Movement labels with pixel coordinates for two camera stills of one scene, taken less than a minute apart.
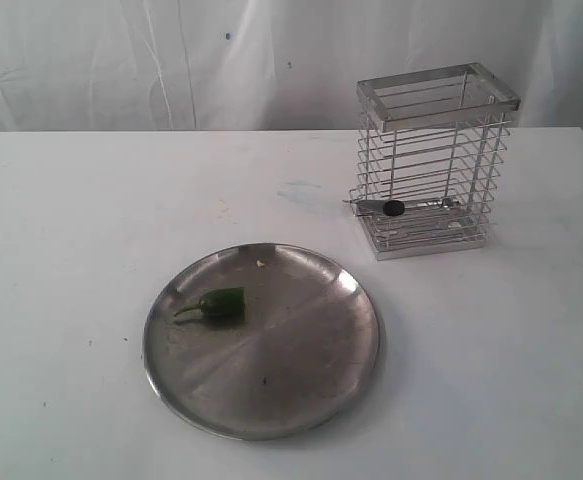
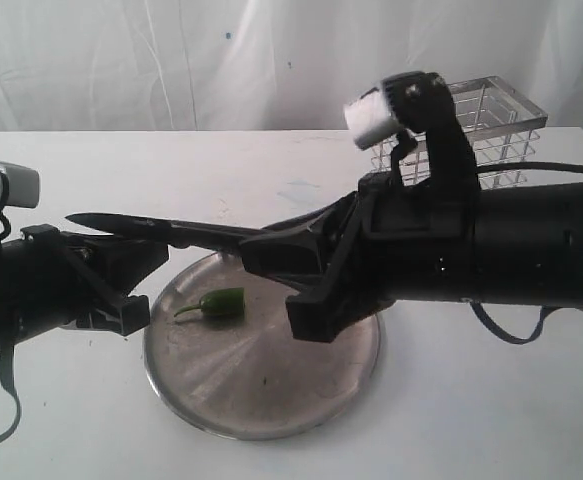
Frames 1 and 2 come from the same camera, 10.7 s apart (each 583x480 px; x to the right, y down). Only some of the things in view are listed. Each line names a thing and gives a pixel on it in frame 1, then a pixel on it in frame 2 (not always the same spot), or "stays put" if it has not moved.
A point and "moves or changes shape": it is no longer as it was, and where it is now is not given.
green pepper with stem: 228,303 stays put
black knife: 395,208 moves or changes shape
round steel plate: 263,342 stays put
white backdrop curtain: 273,65 stays put
